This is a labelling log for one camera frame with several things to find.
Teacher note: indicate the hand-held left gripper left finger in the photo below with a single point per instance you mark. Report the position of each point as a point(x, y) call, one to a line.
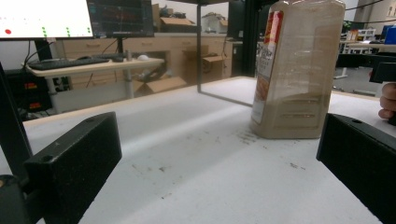
point(77, 165)

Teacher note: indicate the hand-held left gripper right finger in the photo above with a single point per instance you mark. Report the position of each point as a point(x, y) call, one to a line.
point(364, 158)

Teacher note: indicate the clear plastic spice jar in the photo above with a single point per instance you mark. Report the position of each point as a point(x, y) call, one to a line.
point(299, 77)

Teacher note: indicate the black computer tower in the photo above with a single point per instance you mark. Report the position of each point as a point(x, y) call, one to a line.
point(26, 93)

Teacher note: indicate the light wooden desk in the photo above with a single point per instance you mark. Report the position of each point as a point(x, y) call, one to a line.
point(102, 67)

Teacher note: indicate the black keyboard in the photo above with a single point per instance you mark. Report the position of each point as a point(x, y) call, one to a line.
point(67, 63)

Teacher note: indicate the open cardboard box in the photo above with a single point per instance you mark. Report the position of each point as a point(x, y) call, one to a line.
point(162, 84)

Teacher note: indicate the white computer mouse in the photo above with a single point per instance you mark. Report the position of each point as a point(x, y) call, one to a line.
point(143, 57)

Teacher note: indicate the black pillar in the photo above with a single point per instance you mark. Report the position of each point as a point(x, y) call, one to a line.
point(250, 37)

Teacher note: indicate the wooden cabinet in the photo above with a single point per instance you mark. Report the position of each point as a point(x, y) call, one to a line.
point(174, 49)

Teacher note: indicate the white-screen monitor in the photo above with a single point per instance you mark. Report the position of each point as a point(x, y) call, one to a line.
point(43, 17)

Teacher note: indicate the dark-screen monitor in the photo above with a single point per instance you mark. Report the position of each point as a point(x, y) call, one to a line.
point(121, 17)

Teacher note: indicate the cardboard box on counter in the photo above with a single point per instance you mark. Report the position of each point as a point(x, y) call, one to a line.
point(176, 24)

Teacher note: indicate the black upright post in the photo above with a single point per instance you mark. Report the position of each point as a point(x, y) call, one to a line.
point(11, 124)

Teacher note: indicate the black metal frame stand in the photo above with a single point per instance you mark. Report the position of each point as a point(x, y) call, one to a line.
point(199, 46)

